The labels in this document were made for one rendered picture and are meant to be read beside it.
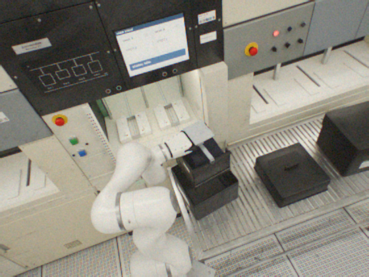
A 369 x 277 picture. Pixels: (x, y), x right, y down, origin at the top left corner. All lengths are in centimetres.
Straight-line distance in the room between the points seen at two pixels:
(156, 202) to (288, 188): 97
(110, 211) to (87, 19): 71
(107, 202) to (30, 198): 117
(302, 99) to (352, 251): 115
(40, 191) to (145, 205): 122
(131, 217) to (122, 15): 75
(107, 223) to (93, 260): 176
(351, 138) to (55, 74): 143
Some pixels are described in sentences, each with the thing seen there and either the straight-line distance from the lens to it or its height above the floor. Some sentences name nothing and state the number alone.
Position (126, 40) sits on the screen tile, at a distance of 120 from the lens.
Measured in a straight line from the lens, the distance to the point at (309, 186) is 160.
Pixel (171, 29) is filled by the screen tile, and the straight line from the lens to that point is 122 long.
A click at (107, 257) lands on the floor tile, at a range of 247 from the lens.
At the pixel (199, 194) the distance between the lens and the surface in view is 163.
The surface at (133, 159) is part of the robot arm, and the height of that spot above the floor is 159.
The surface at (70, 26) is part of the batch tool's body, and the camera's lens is 117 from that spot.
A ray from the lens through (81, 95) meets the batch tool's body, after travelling 132.
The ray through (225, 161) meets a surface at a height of 111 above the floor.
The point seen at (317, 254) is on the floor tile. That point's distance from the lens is 239.
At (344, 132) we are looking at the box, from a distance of 167.
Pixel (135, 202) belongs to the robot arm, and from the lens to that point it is 74.
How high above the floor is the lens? 219
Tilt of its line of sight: 49 degrees down
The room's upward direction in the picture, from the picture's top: 11 degrees counter-clockwise
